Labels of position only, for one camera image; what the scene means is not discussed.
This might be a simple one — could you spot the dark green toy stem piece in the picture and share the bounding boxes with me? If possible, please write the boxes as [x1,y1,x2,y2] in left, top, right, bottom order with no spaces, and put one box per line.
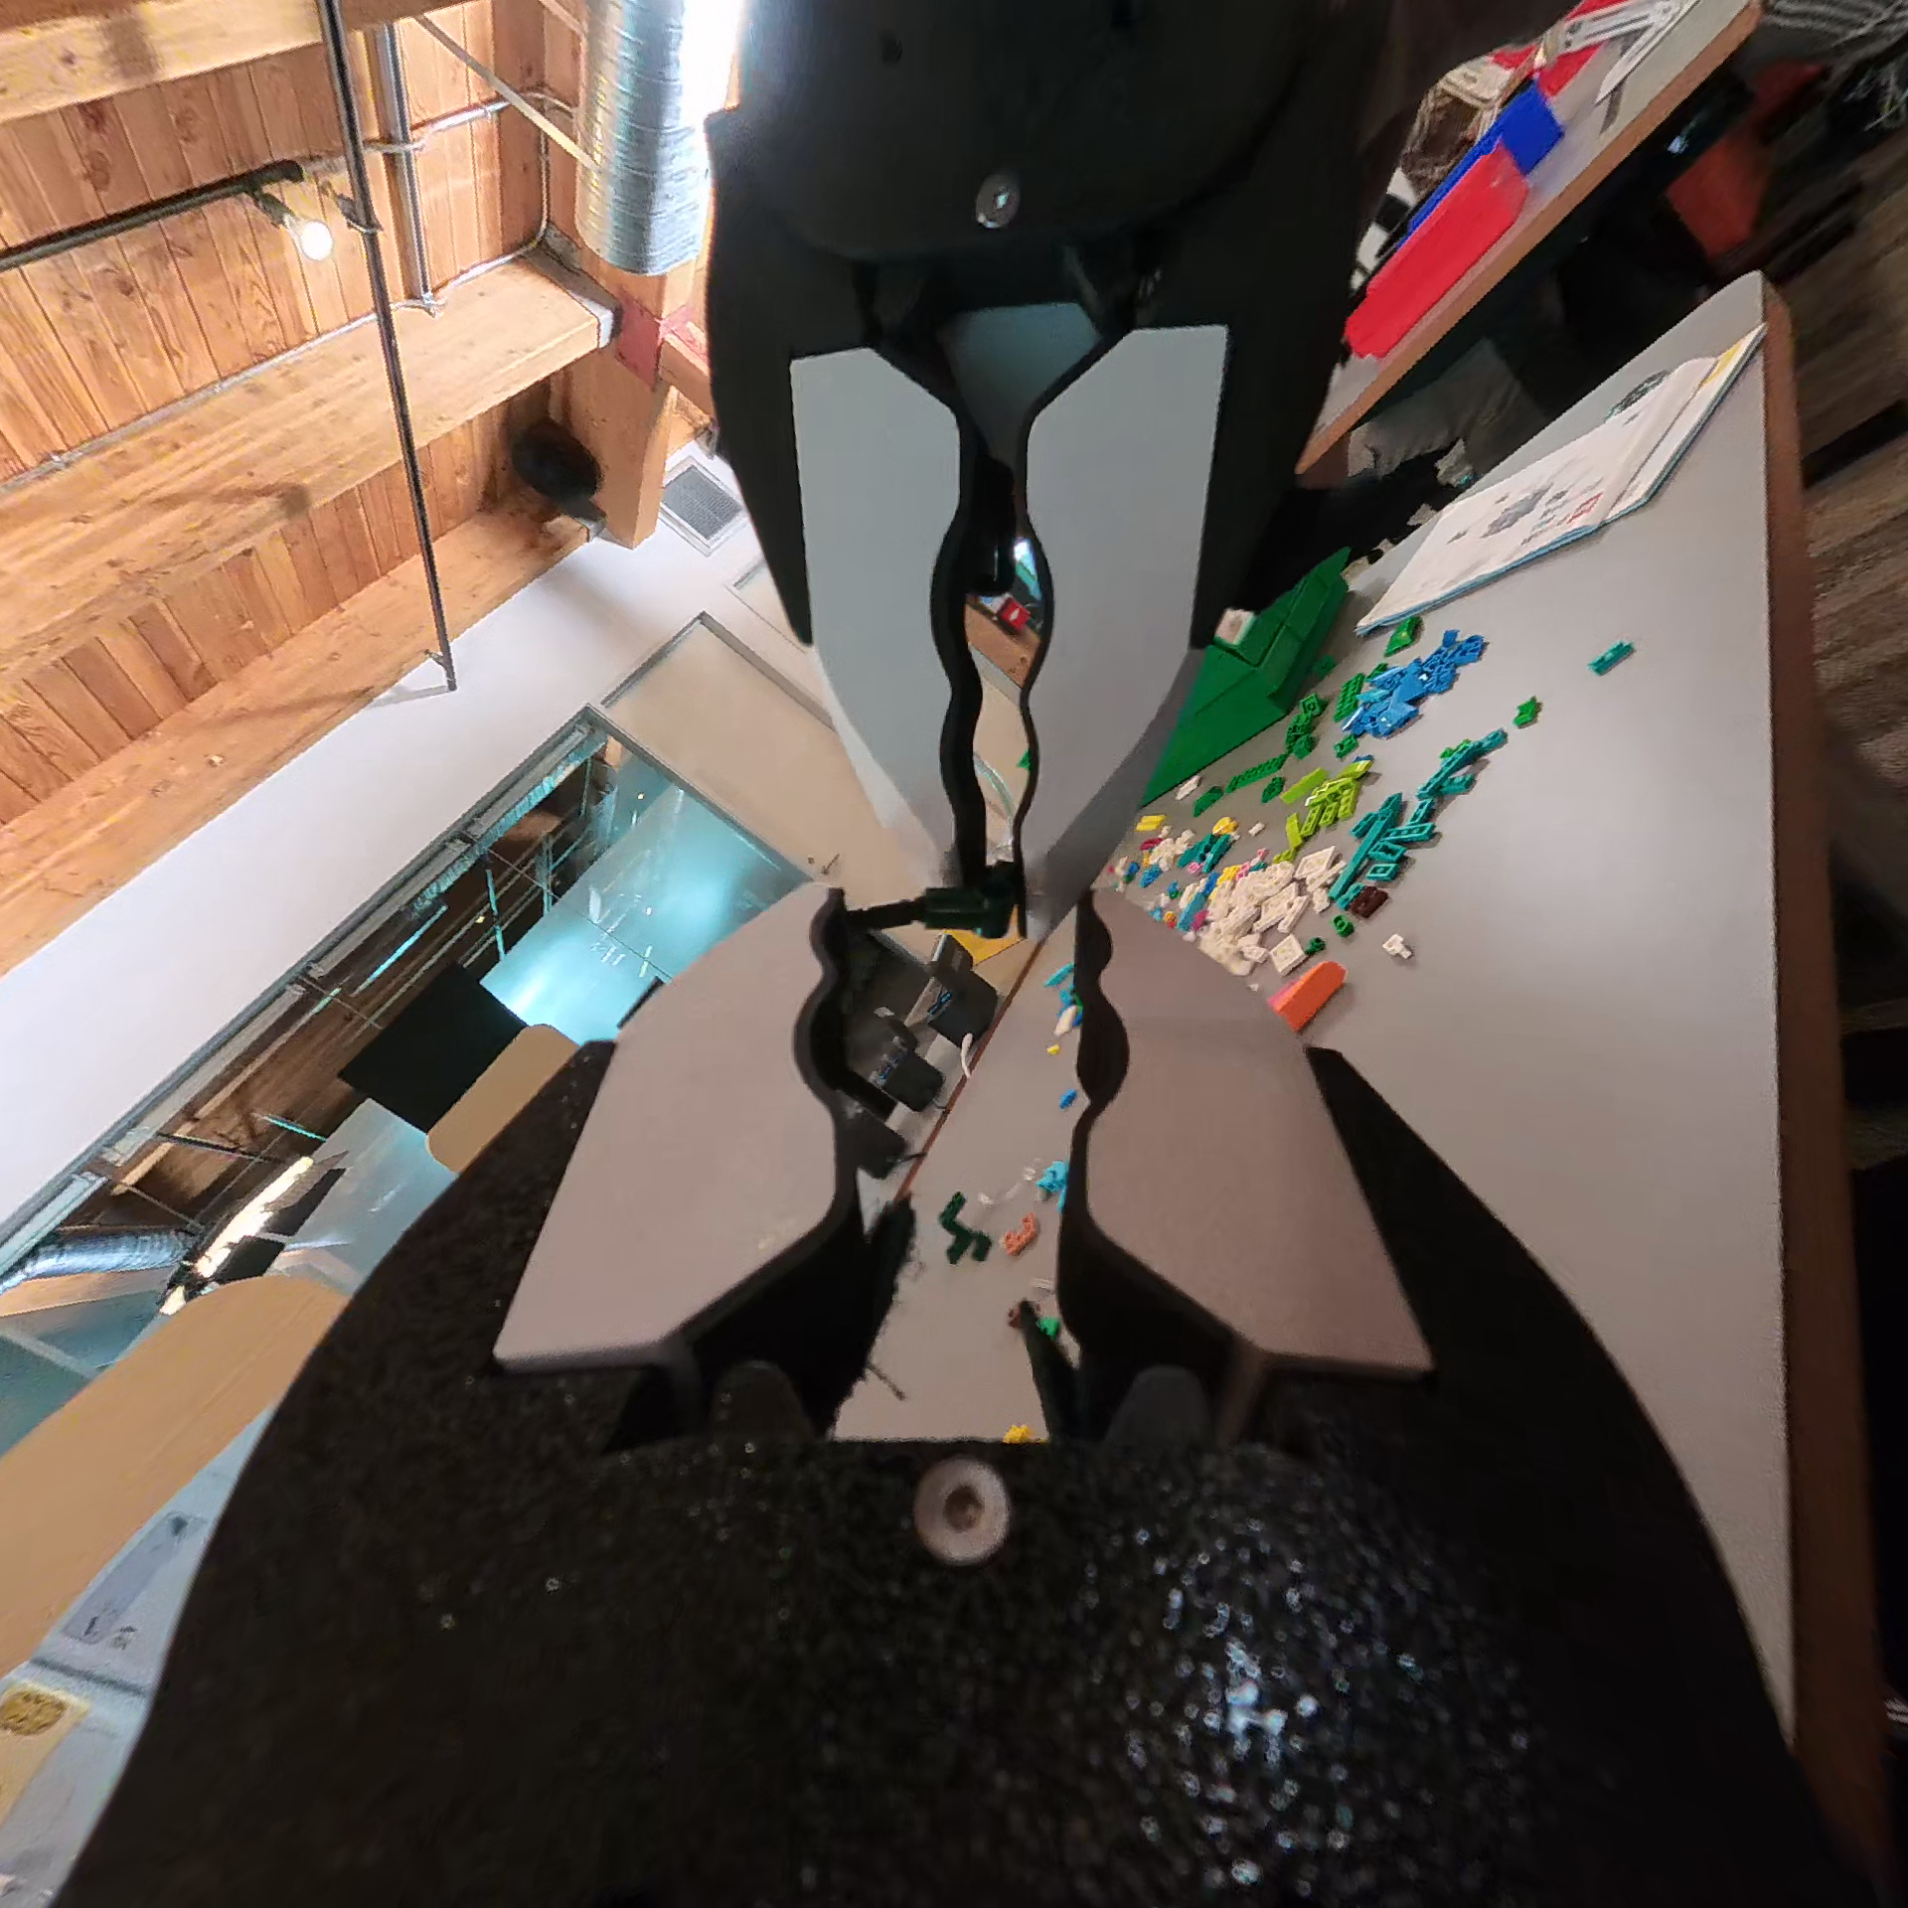
[857,879,1027,938]

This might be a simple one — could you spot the wooden post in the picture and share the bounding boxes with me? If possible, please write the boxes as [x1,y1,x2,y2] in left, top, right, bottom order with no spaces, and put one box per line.
[552,275,720,550]

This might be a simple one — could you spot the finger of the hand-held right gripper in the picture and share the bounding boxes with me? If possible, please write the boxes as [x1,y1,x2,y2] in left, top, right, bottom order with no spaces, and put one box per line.
[787,345,993,869]
[1017,320,1234,938]

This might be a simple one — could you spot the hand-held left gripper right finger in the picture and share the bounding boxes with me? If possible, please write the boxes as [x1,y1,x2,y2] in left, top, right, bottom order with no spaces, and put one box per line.
[1049,885,1436,1381]

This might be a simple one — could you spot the wall air vent grille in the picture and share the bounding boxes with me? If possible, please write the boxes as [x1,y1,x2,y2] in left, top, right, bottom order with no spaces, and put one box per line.
[656,453,747,556]

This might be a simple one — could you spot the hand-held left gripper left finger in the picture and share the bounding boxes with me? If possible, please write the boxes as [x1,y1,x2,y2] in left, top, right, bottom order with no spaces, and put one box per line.
[492,883,881,1373]

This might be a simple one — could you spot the red plastic bin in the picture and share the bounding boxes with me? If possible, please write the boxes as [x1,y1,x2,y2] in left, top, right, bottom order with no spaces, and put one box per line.
[1342,140,1536,364]

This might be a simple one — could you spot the black hanging panel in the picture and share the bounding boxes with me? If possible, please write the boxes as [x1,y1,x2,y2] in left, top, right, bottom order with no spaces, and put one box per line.
[340,970,525,1135]

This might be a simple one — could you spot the pile of loose toy bricks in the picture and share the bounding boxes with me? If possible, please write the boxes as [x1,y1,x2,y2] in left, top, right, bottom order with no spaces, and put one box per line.
[1111,627,1633,978]

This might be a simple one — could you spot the silver ventilation duct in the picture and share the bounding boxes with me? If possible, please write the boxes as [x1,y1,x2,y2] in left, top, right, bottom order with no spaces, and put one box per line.
[572,0,747,277]

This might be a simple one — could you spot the black battery charger box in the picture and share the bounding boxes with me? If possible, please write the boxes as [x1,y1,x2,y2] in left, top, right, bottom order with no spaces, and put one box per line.
[915,953,998,1044]
[851,1005,947,1113]

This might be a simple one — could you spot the black ceiling speaker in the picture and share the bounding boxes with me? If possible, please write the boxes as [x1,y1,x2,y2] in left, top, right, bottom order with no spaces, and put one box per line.
[512,418,608,526]

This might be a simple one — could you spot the nested green plastic bins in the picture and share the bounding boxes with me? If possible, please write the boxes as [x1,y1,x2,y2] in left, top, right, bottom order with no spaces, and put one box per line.
[1140,548,1356,811]

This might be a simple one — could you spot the thin white instruction booklet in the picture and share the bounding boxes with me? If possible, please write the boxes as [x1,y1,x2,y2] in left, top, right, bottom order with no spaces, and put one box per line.
[1356,320,1771,637]

